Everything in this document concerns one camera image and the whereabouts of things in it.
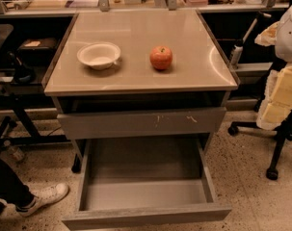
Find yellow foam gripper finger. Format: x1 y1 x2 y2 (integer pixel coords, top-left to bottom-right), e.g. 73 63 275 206
256 64 292 130

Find black box on shelf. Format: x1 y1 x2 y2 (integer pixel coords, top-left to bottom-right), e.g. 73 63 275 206
17 38 58 66

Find grey drawer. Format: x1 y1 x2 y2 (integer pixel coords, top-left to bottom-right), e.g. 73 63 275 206
58 107 226 140
63 136 231 230

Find black office chair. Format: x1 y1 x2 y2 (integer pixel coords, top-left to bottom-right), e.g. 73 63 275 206
227 103 292 181

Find grey top drawer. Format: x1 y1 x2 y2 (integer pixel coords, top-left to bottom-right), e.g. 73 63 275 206
58 107 226 140

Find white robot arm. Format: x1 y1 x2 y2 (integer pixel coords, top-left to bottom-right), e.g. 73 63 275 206
254 5 292 130

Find dark trouser leg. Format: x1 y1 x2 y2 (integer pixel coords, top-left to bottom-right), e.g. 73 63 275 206
0 159 35 208

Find red apple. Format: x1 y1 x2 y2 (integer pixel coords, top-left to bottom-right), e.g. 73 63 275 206
149 46 173 70

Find grey drawer cabinet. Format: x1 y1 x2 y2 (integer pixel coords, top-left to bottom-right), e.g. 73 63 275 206
41 9 241 173

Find white sneaker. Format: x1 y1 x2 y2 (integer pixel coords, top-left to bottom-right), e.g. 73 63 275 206
15 183 69 217

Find plastic bottle on floor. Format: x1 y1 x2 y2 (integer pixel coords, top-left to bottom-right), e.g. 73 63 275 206
4 141 25 163

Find white paper bowl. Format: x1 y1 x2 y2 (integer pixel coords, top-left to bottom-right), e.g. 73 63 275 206
77 42 121 70

